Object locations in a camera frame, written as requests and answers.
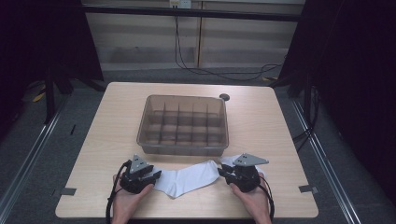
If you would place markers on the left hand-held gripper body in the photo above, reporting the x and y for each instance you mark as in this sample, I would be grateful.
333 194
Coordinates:
137 165

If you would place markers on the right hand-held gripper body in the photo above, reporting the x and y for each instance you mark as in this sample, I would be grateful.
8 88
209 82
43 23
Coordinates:
247 179

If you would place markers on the grey translucent divided storage box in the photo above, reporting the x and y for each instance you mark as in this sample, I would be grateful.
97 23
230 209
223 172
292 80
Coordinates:
183 127

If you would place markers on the person's right hand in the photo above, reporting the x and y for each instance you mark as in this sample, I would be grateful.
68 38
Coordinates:
257 203

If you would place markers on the person's left hand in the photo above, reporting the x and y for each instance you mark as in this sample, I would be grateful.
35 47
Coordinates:
124 205

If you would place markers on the grey tape piece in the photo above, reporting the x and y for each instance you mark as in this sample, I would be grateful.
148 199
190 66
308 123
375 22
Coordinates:
68 191
308 188

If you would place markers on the black round table grommet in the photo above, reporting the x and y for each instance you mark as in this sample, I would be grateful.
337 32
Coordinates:
224 97

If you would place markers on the black floor tape strip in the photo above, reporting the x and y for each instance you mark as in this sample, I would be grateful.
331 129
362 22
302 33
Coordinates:
73 129

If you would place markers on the yellow floor tape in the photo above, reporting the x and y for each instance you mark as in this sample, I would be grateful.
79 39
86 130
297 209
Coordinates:
269 79
39 97

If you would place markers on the black metal stand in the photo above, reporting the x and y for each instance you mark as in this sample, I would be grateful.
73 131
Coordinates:
307 93
49 99

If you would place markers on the dark curtain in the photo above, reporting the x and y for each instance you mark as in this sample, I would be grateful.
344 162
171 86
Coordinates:
37 40
358 77

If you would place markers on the black horizontal bar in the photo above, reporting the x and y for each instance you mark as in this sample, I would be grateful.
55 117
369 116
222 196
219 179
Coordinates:
186 13

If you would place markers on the aluminium floor rail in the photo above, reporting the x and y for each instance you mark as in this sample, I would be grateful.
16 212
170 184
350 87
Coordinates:
327 168
28 161

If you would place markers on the white wall socket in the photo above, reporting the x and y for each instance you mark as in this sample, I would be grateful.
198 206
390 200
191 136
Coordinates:
180 3

